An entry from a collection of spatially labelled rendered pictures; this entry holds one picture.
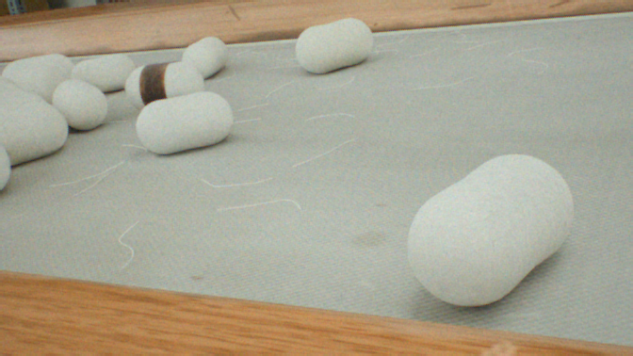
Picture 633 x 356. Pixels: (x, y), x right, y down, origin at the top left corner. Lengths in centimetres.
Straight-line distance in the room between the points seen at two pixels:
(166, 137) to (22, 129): 6
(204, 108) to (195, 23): 25
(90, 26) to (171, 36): 8
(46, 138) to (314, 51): 12
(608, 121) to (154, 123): 13
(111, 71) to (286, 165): 18
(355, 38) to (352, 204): 16
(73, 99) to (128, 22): 23
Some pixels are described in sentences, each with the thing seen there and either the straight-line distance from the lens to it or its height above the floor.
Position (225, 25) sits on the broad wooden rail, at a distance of 46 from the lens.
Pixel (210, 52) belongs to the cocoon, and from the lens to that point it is 35.
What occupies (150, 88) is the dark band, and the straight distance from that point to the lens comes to 30.
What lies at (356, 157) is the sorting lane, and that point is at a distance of 20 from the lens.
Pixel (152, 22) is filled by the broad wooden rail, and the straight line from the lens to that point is 50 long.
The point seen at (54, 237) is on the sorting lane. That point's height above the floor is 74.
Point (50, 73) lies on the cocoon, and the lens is 36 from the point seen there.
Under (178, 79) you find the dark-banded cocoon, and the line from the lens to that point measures 29.
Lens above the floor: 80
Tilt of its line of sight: 20 degrees down
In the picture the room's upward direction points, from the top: 10 degrees counter-clockwise
